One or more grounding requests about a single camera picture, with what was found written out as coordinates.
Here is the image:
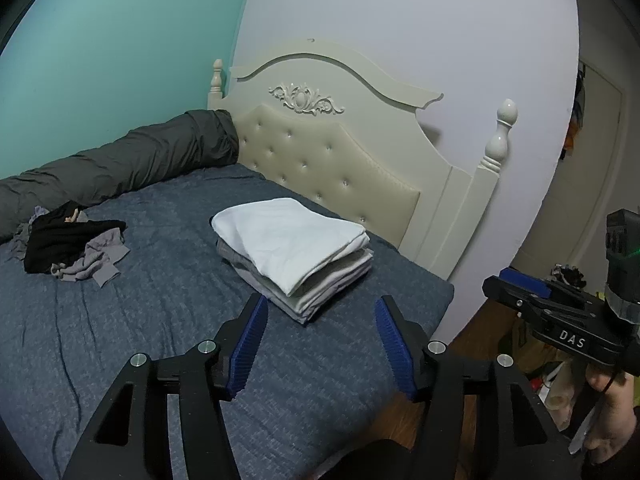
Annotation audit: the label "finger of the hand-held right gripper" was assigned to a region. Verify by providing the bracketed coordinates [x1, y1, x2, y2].
[481, 274, 602, 317]
[498, 266, 553, 298]

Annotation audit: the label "dark grey rolled duvet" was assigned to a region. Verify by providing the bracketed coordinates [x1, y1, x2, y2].
[0, 109, 240, 243]

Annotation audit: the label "pile of folded light clothes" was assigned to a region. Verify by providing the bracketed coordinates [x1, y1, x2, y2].
[216, 240, 375, 325]

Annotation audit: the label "grey garment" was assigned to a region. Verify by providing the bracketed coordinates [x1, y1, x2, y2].
[50, 227, 132, 288]

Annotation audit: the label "blue-grey garment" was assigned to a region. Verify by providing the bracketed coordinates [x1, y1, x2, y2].
[7, 207, 48, 261]

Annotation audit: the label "cream door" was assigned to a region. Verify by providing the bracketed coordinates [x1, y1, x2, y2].
[512, 60, 628, 291]

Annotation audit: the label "person's right hand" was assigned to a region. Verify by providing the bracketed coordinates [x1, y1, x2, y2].
[581, 364, 640, 464]

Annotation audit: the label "white shirt with black collar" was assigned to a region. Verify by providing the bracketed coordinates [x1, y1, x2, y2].
[210, 197, 371, 297]

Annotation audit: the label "person's dark pants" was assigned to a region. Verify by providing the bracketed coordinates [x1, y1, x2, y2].
[310, 437, 431, 480]

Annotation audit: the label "black garment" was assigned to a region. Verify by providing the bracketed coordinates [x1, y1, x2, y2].
[24, 201, 127, 276]

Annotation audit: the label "cream tufted headboard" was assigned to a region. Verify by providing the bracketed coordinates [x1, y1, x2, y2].
[207, 40, 518, 281]

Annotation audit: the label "colourful hanging items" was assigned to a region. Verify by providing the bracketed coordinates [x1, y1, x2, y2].
[560, 62, 587, 161]

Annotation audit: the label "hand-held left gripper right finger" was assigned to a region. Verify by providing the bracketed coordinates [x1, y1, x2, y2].
[374, 294, 581, 480]

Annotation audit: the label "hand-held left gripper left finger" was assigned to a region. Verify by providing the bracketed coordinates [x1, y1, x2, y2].
[62, 292, 270, 480]

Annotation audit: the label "blue patterned bedspread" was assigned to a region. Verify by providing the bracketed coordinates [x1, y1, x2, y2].
[0, 162, 456, 480]

